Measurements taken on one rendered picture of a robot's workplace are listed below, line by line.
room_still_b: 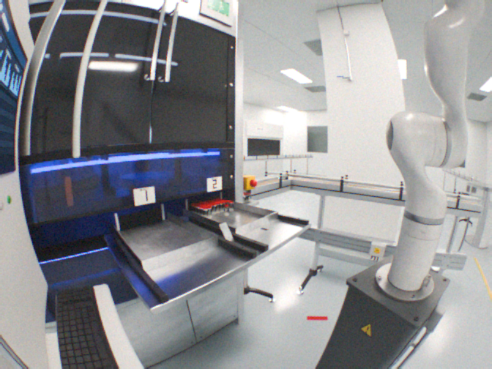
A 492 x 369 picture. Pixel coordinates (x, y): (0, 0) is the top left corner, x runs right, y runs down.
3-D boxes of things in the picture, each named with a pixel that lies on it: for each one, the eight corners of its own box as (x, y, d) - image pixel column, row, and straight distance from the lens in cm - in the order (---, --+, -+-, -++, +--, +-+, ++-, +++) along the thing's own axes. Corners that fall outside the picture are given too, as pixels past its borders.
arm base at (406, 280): (440, 280, 69) (460, 218, 63) (414, 313, 53) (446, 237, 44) (396, 259, 73) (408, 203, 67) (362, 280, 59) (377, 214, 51)
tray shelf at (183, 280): (103, 239, 87) (102, 235, 87) (230, 206, 117) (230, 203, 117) (153, 315, 47) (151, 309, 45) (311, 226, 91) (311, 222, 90)
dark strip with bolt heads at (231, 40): (227, 185, 103) (228, 35, 118) (233, 184, 106) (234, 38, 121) (228, 186, 102) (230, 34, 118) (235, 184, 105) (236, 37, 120)
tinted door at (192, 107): (150, 143, 81) (163, 13, 102) (232, 142, 105) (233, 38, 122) (151, 143, 80) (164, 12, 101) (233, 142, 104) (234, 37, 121)
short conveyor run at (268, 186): (231, 209, 119) (230, 181, 116) (214, 203, 131) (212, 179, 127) (292, 190, 173) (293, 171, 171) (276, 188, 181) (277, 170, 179)
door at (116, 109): (31, 154, 76) (65, 1, 98) (149, 143, 80) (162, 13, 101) (31, 154, 76) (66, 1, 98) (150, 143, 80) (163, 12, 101)
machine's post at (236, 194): (231, 321, 160) (229, 4, 142) (237, 317, 163) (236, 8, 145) (238, 325, 157) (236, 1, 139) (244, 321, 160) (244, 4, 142)
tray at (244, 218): (183, 215, 98) (182, 208, 97) (224, 205, 113) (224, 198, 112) (236, 237, 73) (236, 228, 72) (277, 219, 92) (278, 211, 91)
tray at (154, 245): (113, 232, 87) (112, 224, 86) (168, 219, 95) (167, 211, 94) (144, 272, 57) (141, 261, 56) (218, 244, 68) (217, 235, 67)
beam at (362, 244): (291, 236, 189) (291, 222, 184) (295, 233, 195) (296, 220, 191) (462, 270, 186) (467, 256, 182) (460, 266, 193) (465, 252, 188)
